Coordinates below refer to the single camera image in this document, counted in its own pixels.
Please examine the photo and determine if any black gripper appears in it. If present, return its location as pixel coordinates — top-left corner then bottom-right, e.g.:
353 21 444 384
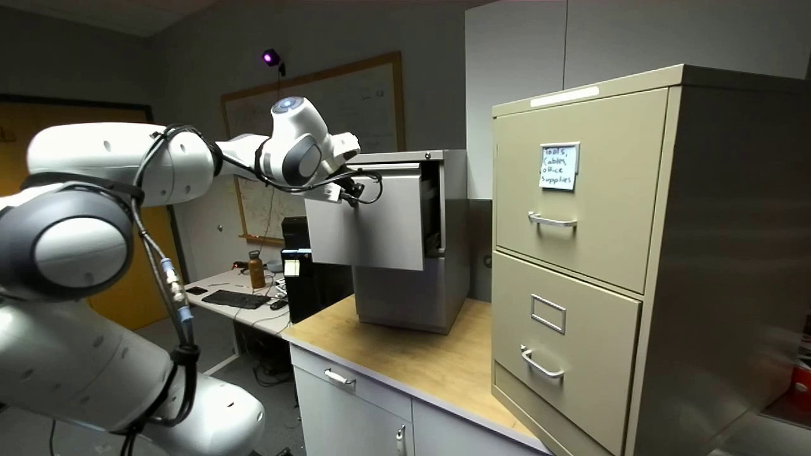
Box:
321 167 376 208

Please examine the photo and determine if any gray small cabinet drawer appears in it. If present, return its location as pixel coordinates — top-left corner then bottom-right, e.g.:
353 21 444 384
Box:
302 163 447 275

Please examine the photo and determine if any gray counter drawer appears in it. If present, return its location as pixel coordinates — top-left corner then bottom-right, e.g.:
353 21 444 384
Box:
289 344 415 422

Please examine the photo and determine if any beige drawer with paper label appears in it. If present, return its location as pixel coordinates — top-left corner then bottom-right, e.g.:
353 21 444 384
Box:
492 87 671 297

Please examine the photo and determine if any beige drawer with label holder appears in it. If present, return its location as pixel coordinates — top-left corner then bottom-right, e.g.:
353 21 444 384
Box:
488 248 647 456

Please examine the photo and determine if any wood framed whiteboard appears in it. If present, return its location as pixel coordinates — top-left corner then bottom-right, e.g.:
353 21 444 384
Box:
217 51 409 253

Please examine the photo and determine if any black computer box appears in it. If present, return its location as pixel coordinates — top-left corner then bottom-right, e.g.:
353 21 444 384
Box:
278 215 358 327

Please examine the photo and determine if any small gray metal cabinet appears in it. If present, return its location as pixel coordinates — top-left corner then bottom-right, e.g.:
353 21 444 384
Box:
348 148 474 335

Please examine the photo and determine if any brown bottle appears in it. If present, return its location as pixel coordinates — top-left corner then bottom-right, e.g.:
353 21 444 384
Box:
245 248 268 292

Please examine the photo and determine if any black keyboard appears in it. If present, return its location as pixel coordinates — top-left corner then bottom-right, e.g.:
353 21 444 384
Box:
198 286 274 312

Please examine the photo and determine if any light wooden desk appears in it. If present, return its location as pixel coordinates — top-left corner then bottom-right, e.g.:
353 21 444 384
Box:
183 267 293 341

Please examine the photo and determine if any gray counter cabinet wood top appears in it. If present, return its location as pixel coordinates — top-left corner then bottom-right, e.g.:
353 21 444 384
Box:
278 293 552 456

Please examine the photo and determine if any white paper label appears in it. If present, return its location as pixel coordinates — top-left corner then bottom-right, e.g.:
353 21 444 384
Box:
537 140 582 194

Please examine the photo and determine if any orange wooden door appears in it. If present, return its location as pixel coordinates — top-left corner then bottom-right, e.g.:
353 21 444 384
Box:
0 93 184 335

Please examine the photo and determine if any short gray cabinet door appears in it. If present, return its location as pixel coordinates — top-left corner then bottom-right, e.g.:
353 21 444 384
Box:
291 368 415 456

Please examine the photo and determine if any tall gray cabinet door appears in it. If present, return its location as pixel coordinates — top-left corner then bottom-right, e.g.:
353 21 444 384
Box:
411 398 544 456

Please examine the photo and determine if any beige metal filing cabinet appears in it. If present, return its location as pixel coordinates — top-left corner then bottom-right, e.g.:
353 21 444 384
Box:
488 61 811 456

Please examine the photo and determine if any red object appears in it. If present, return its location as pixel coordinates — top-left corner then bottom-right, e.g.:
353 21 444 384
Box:
779 358 811 425

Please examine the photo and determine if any camera with purple light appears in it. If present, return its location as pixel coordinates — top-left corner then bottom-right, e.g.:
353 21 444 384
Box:
258 46 289 79

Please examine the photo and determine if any silver counter drawer handle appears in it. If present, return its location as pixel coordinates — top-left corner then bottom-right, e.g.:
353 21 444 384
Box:
321 364 359 392

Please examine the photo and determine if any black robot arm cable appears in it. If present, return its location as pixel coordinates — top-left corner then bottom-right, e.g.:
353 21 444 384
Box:
116 123 206 456

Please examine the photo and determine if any silver filing drawer handle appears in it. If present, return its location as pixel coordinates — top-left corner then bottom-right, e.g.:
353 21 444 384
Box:
524 208 582 239
516 341 567 383

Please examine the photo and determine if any metal label holder frame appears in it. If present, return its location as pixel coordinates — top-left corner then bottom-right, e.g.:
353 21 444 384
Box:
528 292 569 338

